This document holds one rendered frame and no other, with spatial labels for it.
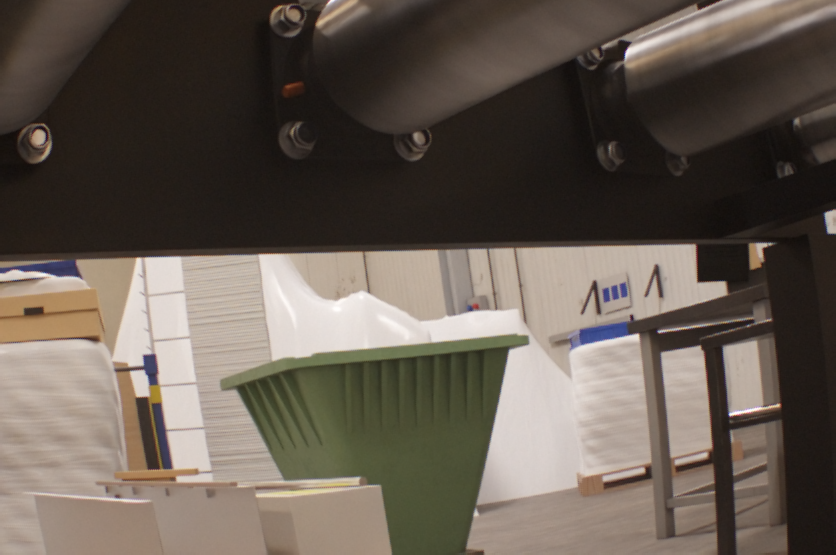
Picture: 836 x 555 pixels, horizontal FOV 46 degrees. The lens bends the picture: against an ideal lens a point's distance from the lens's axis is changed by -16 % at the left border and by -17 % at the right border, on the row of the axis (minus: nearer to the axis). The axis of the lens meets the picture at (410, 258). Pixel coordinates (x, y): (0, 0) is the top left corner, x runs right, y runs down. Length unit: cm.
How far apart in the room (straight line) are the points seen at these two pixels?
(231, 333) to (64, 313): 81
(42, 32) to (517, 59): 29
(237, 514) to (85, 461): 151
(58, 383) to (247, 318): 98
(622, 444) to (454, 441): 413
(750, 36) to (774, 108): 6
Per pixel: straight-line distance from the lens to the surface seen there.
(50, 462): 398
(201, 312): 449
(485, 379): 341
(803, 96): 84
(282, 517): 258
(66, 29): 49
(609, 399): 744
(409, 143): 81
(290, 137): 76
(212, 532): 273
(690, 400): 749
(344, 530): 261
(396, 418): 330
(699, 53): 87
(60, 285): 412
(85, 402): 398
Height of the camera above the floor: 60
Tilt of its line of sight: 9 degrees up
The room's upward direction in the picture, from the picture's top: 8 degrees counter-clockwise
